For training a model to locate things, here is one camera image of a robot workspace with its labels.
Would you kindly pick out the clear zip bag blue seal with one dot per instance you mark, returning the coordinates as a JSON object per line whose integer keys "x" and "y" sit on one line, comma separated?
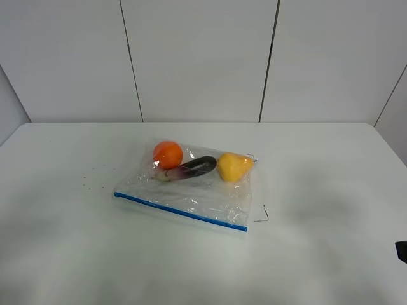
{"x": 207, "y": 198}

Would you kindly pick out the orange fruit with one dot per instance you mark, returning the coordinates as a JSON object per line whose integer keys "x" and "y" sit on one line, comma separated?
{"x": 167, "y": 155}

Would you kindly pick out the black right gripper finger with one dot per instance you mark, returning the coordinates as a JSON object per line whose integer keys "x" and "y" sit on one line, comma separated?
{"x": 401, "y": 249}

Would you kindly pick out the purple eggplant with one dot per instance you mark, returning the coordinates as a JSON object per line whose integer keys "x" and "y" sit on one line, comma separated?
{"x": 194, "y": 168}

